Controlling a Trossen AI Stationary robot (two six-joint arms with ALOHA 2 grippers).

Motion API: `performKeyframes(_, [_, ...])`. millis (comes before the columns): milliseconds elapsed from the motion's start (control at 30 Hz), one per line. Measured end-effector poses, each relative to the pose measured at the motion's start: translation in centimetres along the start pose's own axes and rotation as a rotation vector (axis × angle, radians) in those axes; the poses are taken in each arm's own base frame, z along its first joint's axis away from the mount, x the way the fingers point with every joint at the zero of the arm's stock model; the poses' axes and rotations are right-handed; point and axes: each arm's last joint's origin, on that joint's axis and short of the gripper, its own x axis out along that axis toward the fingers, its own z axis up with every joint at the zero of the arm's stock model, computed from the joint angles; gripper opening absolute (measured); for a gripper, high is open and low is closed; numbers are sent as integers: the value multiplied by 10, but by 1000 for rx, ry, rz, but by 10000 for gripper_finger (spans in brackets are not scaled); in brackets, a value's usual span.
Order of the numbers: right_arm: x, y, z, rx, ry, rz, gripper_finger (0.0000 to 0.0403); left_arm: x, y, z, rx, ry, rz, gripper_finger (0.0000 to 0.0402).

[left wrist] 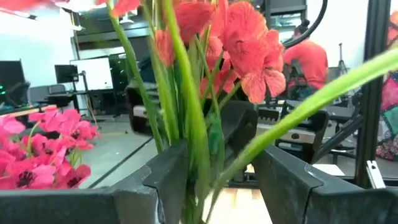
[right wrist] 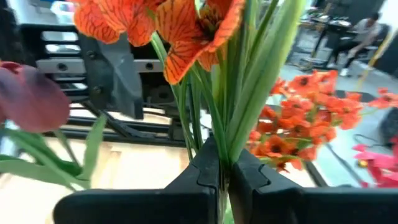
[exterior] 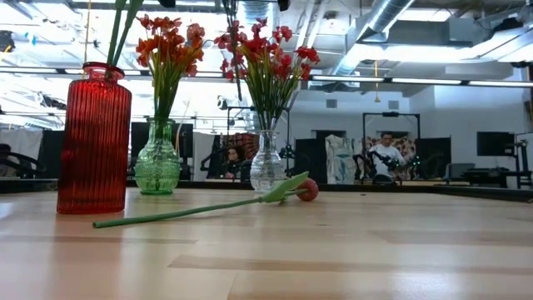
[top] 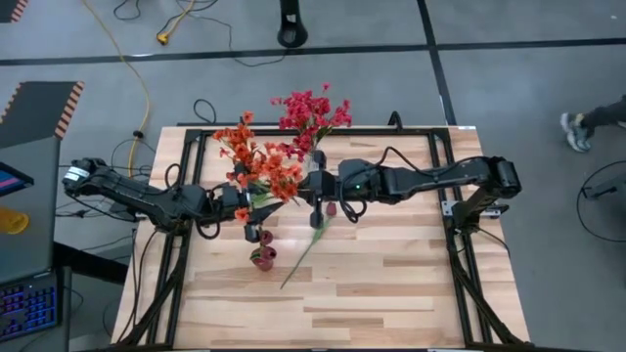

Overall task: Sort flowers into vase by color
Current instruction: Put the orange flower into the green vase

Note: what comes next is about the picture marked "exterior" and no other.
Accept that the red ribbed glass vase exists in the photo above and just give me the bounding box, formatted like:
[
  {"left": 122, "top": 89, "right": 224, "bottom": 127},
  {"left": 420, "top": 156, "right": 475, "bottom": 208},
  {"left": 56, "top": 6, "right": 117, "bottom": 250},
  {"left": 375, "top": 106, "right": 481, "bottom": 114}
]
[{"left": 57, "top": 61, "right": 133, "bottom": 215}]

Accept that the black metal stand frame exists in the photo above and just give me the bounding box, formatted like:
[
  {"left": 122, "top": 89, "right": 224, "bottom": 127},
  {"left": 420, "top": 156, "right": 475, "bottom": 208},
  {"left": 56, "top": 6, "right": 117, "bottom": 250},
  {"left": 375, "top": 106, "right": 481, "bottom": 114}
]
[
  {"left": 227, "top": 106, "right": 291, "bottom": 138},
  {"left": 361, "top": 111, "right": 421, "bottom": 143}
]

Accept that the clear glass vase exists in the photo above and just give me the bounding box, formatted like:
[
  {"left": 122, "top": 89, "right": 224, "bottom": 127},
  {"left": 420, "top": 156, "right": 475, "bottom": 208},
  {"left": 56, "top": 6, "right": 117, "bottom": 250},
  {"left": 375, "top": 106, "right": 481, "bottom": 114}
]
[{"left": 249, "top": 130, "right": 286, "bottom": 193}]

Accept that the black aluminium table frame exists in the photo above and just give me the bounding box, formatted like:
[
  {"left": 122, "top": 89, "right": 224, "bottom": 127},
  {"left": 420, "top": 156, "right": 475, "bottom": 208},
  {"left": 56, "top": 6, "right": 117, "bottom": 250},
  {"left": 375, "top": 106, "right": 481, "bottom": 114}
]
[{"left": 0, "top": 177, "right": 533, "bottom": 201}]

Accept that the long ceiling light strip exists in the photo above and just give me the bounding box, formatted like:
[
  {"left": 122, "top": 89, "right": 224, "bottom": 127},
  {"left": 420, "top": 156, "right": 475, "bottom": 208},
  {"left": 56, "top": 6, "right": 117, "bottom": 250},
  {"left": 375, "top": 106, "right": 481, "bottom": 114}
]
[
  {"left": 0, "top": 66, "right": 237, "bottom": 80},
  {"left": 311, "top": 74, "right": 533, "bottom": 88}
]

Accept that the person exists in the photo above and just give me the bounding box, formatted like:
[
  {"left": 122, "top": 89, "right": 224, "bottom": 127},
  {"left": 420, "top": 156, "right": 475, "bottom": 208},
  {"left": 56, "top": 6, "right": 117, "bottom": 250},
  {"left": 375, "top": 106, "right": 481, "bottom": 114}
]
[
  {"left": 224, "top": 146, "right": 247, "bottom": 180},
  {"left": 368, "top": 131, "right": 407, "bottom": 183}
]

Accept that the orange artificial flower spray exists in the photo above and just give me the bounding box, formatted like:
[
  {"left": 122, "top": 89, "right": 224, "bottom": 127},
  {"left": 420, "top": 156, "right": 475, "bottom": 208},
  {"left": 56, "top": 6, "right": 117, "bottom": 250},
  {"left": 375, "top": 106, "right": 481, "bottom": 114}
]
[
  {"left": 166, "top": 22, "right": 206, "bottom": 122},
  {"left": 153, "top": 37, "right": 201, "bottom": 122},
  {"left": 149, "top": 16, "right": 184, "bottom": 122},
  {"left": 135, "top": 15, "right": 172, "bottom": 122}
]

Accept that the black office chair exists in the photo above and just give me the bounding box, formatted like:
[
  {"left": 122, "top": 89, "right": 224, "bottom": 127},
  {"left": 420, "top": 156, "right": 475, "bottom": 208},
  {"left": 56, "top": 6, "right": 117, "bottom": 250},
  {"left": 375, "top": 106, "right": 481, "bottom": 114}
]
[{"left": 0, "top": 143, "right": 45, "bottom": 178}]

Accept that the orange patterned cloth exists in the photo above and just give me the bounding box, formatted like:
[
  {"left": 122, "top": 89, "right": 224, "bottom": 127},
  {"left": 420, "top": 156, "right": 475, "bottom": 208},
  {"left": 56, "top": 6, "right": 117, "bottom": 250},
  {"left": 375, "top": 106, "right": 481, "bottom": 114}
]
[{"left": 227, "top": 132, "right": 262, "bottom": 162}]

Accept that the silver ventilation duct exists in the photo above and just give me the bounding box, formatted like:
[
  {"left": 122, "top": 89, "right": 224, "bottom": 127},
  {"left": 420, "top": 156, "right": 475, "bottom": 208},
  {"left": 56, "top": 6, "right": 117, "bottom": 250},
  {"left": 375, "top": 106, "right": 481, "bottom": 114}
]
[{"left": 332, "top": 0, "right": 413, "bottom": 76}]

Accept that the green glass vase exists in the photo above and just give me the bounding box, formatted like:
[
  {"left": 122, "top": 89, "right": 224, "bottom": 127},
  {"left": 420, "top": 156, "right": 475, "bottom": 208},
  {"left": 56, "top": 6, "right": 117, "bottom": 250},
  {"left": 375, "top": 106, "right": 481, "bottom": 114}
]
[{"left": 133, "top": 117, "right": 182, "bottom": 196}]

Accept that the dark desk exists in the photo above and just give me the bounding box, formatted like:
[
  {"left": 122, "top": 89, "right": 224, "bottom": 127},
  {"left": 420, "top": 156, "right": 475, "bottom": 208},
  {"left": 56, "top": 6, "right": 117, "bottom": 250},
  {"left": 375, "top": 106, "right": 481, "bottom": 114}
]
[{"left": 453, "top": 166, "right": 533, "bottom": 188}]

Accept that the black monitor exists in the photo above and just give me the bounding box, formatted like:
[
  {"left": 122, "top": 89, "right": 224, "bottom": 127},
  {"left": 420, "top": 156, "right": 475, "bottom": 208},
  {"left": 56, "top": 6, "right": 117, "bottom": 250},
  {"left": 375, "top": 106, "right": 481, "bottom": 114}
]
[
  {"left": 476, "top": 131, "right": 516, "bottom": 158},
  {"left": 130, "top": 122, "right": 195, "bottom": 170}
]

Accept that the white cloth bag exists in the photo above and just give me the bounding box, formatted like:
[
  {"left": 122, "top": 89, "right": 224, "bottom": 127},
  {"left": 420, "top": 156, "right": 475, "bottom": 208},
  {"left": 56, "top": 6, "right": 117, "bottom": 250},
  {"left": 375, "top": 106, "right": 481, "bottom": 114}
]
[{"left": 324, "top": 133, "right": 355, "bottom": 184}]

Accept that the black flat panel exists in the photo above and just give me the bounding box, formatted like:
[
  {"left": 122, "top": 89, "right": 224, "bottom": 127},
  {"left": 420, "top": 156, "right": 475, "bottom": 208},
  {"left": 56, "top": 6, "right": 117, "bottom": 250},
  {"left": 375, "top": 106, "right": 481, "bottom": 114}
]
[
  {"left": 35, "top": 130, "right": 66, "bottom": 180},
  {"left": 416, "top": 137, "right": 453, "bottom": 176}
]

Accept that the floral patterned cloth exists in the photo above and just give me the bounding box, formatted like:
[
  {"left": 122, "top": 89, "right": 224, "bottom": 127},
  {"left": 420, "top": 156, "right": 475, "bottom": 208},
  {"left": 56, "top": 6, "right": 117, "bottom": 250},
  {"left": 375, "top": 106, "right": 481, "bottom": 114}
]
[{"left": 365, "top": 136, "right": 417, "bottom": 178}]

